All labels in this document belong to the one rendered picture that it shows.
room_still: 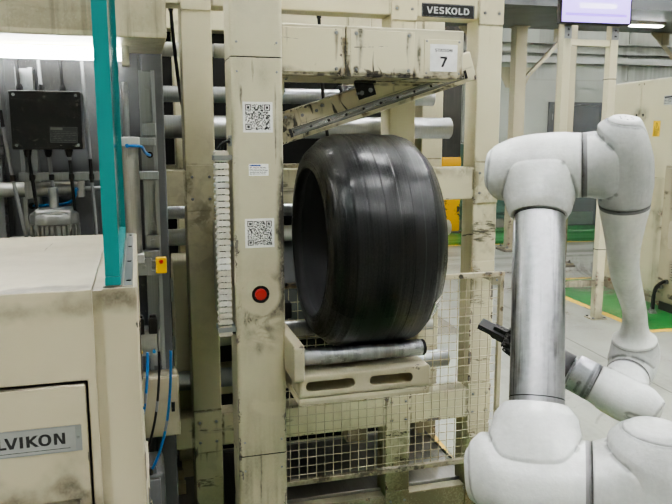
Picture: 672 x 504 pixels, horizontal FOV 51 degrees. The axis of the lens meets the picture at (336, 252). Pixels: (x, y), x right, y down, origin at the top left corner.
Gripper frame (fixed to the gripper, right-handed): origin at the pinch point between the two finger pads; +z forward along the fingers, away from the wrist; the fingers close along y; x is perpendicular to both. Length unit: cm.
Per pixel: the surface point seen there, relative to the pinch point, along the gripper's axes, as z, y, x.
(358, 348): 28.1, 15.0, -14.1
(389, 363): 20.7, 20.0, -8.6
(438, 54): 55, -37, 58
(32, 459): 30, -35, -105
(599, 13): 85, 41, 430
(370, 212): 35.0, -22.5, -9.0
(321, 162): 54, -25, -2
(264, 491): 34, 53, -41
